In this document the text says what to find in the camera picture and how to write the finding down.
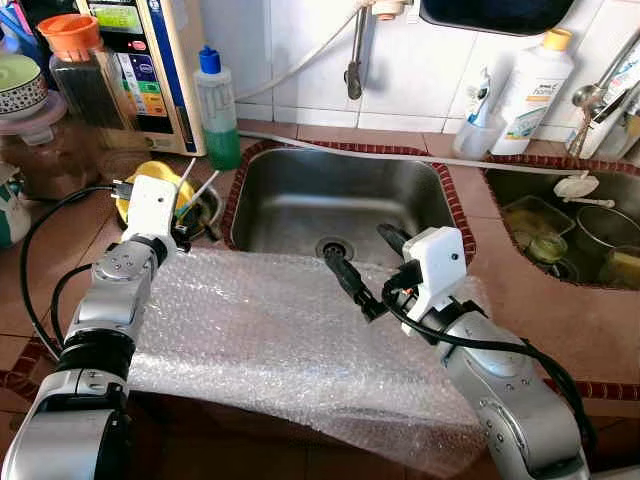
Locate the yellow plastic cup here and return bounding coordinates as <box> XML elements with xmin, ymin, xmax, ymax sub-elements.
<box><xmin>115</xmin><ymin>160</ymin><xmax>198</xmax><ymax>223</ymax></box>

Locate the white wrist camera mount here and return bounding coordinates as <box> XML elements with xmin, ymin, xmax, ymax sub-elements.
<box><xmin>122</xmin><ymin>175</ymin><xmax>181</xmax><ymax>243</ymax></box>
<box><xmin>400</xmin><ymin>227</ymin><xmax>469</xmax><ymax>311</ymax></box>

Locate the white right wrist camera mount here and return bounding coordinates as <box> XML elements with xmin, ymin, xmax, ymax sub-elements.
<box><xmin>400</xmin><ymin>227</ymin><xmax>469</xmax><ymax>311</ymax></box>

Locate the brown-filled jar pink lid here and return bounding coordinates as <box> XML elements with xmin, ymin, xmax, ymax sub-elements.
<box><xmin>0</xmin><ymin>95</ymin><xmax>101</xmax><ymax>201</ymax></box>

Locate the black pan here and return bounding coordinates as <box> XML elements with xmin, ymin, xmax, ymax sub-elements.
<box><xmin>418</xmin><ymin>0</ymin><xmax>576</xmax><ymax>36</ymax></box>

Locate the green white mug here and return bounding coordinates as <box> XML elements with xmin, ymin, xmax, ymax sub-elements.
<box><xmin>0</xmin><ymin>165</ymin><xmax>31</xmax><ymax>246</ymax></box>

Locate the small glass cup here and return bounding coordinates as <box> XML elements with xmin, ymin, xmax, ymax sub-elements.
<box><xmin>530</xmin><ymin>232</ymin><xmax>569</xmax><ymax>263</ymax></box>

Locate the silver faucet spout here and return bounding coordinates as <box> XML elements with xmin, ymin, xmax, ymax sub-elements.
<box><xmin>345</xmin><ymin>0</ymin><xmax>411</xmax><ymax>101</ymax></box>

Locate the white detergent bottle orange cap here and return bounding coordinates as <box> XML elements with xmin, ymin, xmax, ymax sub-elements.
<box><xmin>490</xmin><ymin>28</ymin><xmax>574</xmax><ymax>156</ymax></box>

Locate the stainless steel bowl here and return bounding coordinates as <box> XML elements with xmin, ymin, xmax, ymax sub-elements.
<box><xmin>115</xmin><ymin>165</ymin><xmax>226</xmax><ymax>241</ymax></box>

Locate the clear bubble wrap sheet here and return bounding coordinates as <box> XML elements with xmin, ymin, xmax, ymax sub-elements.
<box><xmin>125</xmin><ymin>245</ymin><xmax>501</xmax><ymax>479</ymax></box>

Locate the orange-lid glass jar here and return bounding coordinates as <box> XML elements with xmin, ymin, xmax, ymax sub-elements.
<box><xmin>38</xmin><ymin>14</ymin><xmax>151</xmax><ymax>181</ymax></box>

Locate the beige water ionizer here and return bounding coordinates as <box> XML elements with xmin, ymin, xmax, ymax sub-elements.
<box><xmin>75</xmin><ymin>0</ymin><xmax>208</xmax><ymax>156</ymax></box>

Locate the green-lid patterned container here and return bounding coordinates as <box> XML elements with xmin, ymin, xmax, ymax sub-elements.
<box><xmin>0</xmin><ymin>52</ymin><xmax>49</xmax><ymax>116</ymax></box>

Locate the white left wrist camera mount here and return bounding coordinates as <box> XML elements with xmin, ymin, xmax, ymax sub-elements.
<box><xmin>122</xmin><ymin>175</ymin><xmax>181</xmax><ymax>243</ymax></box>

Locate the clear plastic food container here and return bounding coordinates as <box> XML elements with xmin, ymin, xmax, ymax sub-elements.
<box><xmin>500</xmin><ymin>195</ymin><xmax>571</xmax><ymax>251</ymax></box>

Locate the silver metal spoon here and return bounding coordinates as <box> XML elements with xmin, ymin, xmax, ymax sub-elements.
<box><xmin>190</xmin><ymin>170</ymin><xmax>221</xmax><ymax>201</ymax></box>

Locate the white rigid pipe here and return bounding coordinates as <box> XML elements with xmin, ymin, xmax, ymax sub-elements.
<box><xmin>240</xmin><ymin>128</ymin><xmax>640</xmax><ymax>175</ymax></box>

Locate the white flexible hose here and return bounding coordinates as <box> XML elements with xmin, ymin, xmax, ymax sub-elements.
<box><xmin>235</xmin><ymin>10</ymin><xmax>361</xmax><ymax>103</ymax></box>

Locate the stainless steel pot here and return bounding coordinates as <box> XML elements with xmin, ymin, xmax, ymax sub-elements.
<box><xmin>575</xmin><ymin>205</ymin><xmax>640</xmax><ymax>256</ymax></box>

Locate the blue white toothbrush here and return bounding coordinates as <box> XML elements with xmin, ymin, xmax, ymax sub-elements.
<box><xmin>470</xmin><ymin>68</ymin><xmax>493</xmax><ymax>126</ymax></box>

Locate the stainless steel sink basin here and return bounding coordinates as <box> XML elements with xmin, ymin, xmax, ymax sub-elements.
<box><xmin>483</xmin><ymin>160</ymin><xmax>640</xmax><ymax>291</ymax></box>
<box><xmin>222</xmin><ymin>140</ymin><xmax>476</xmax><ymax>266</ymax></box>

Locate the clear plastic cup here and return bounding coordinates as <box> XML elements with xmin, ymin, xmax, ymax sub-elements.
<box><xmin>455</xmin><ymin>108</ymin><xmax>504</xmax><ymax>161</ymax></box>

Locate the green dish soap bottle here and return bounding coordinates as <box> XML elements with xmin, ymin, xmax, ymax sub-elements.
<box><xmin>193</xmin><ymin>45</ymin><xmax>243</xmax><ymax>169</ymax></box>

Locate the silver ladle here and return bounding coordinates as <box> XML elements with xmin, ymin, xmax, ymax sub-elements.
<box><xmin>570</xmin><ymin>85</ymin><xmax>601</xmax><ymax>156</ymax></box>

